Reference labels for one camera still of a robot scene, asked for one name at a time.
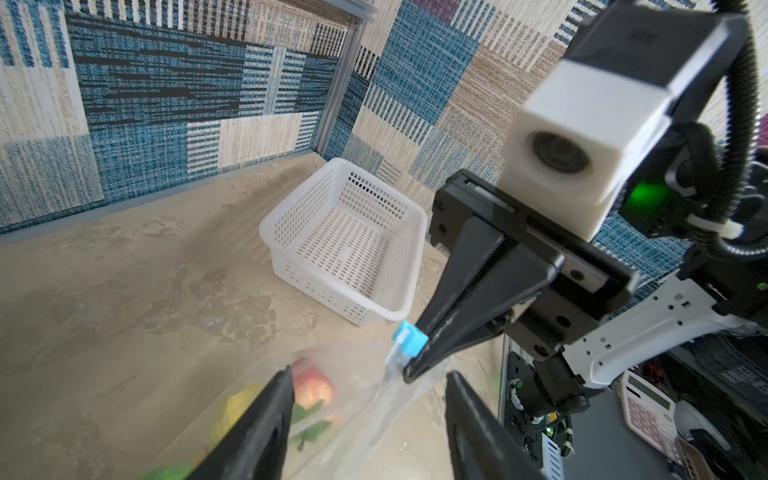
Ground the white plastic basket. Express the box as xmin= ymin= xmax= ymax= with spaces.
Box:
xmin=259 ymin=158 xmax=428 ymax=326

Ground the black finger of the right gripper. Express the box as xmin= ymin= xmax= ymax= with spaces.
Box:
xmin=416 ymin=216 xmax=504 ymax=336
xmin=403 ymin=242 xmax=565 ymax=383

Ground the white desk calculator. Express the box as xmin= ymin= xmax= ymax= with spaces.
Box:
xmin=620 ymin=370 xmax=683 ymax=465

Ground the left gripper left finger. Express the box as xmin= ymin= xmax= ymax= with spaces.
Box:
xmin=189 ymin=368 xmax=294 ymax=480

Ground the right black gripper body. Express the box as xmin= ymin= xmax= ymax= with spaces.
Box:
xmin=429 ymin=170 xmax=639 ymax=360

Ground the yellow lemon toy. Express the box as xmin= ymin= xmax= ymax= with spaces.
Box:
xmin=211 ymin=384 xmax=263 ymax=444

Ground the clear zip top bag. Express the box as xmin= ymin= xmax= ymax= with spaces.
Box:
xmin=149 ymin=322 xmax=449 ymax=479

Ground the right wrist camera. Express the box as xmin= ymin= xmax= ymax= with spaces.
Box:
xmin=498 ymin=1 xmax=749 ymax=240

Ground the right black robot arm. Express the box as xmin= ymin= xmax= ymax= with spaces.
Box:
xmin=401 ymin=1 xmax=767 ymax=437

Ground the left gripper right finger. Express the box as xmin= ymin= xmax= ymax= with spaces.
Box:
xmin=445 ymin=371 xmax=544 ymax=480

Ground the dark green lime toy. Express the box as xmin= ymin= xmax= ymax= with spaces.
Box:
xmin=141 ymin=464 xmax=195 ymax=480

